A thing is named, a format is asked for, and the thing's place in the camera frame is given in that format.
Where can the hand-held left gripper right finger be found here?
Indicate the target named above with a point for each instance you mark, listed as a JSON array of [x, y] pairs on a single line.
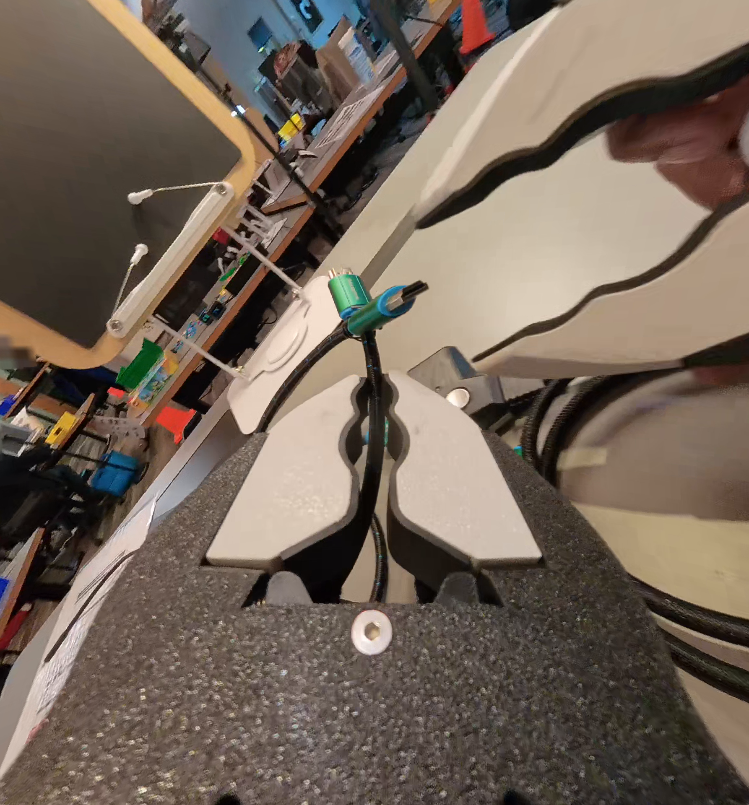
[[462, 490]]

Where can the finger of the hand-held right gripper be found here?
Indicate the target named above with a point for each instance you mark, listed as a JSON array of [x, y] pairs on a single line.
[[695, 302], [601, 56]]

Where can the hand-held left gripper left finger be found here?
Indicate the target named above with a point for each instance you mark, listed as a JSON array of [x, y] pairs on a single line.
[[286, 490]]

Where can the black hdmi switch box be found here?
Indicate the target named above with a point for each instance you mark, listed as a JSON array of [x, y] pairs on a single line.
[[450, 377]]

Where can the person's right hand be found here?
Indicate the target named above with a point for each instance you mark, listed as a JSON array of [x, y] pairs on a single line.
[[683, 151]]

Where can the red traffic cone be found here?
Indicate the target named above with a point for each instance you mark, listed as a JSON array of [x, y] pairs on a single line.
[[179, 424]]

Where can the orange traffic cone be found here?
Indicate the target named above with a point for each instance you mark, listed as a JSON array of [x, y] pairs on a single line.
[[475, 25]]

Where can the white stand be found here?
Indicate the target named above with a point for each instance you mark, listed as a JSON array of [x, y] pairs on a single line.
[[274, 352]]

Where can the blue tub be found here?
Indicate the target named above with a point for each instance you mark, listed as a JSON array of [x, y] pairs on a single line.
[[113, 471]]

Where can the printed paper sheet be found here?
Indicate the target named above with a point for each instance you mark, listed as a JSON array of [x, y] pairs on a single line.
[[116, 534]]

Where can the green plastic bin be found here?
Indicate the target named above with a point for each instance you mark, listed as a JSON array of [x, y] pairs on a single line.
[[138, 365]]

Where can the wood rimmed black board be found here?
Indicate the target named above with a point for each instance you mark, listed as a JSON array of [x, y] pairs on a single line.
[[66, 157]]

